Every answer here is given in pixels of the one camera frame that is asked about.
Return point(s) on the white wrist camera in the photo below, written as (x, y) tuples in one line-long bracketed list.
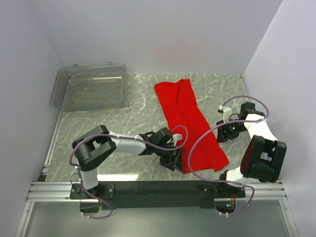
[(226, 112), (176, 138)]

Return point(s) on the aluminium extrusion frame rail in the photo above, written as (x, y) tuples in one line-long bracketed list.
[(60, 192)]

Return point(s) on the red t shirt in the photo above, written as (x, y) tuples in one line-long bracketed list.
[(179, 106)]

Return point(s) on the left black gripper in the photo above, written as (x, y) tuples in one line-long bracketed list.
[(173, 160)]

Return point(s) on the clear plastic storage bin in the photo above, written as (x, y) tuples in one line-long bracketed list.
[(87, 88)]

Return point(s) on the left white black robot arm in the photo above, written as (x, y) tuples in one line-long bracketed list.
[(94, 147)]

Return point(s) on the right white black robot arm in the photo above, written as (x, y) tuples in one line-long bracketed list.
[(264, 155)]

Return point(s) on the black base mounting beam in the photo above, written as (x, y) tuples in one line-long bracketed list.
[(151, 194)]

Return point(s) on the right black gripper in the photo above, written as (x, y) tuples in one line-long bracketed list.
[(222, 137)]

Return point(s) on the right aluminium side rail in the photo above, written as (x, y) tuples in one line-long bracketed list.
[(289, 220)]

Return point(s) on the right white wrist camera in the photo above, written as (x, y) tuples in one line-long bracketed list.
[(226, 112)]

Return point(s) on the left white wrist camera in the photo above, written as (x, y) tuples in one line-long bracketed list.
[(176, 138)]

